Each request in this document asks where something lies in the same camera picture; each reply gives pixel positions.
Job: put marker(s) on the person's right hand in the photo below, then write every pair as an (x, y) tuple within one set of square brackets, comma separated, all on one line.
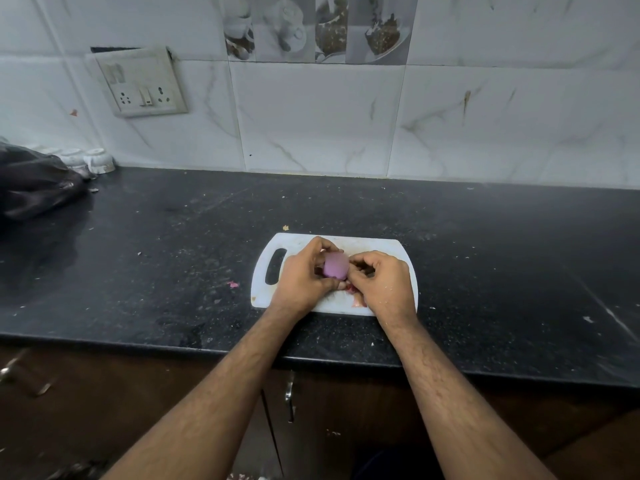
[(387, 289)]

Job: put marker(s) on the person's left hand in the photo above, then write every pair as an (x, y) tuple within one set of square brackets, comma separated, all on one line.
[(299, 284)]

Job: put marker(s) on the person's right thumb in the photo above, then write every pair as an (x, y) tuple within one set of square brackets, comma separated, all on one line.
[(356, 282)]

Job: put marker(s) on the person's left thumb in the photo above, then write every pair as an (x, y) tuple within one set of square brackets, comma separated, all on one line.
[(334, 283)]

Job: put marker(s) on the purple peeled onion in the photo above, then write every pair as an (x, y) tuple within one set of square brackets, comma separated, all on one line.
[(335, 265)]

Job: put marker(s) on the person's left forearm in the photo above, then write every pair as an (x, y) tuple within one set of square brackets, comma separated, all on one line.
[(210, 409)]

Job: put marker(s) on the person's right forearm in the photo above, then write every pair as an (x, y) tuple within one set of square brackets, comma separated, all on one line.
[(460, 409)]

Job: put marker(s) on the onion peel scraps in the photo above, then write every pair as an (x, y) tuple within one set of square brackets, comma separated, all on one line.
[(354, 294)]

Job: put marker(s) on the white plastic cutting board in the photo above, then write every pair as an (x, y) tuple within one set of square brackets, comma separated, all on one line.
[(272, 289)]

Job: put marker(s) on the brown cabinet door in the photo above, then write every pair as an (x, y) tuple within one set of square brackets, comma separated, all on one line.
[(115, 409), (340, 419)]

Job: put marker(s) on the small white ceramic cup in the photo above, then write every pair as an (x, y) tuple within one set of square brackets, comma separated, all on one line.
[(75, 159), (100, 160)]

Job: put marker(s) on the black plastic bag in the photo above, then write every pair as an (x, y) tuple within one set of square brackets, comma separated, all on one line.
[(32, 182)]

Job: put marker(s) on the white wall socket plate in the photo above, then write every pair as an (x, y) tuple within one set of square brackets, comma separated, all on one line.
[(140, 83)]

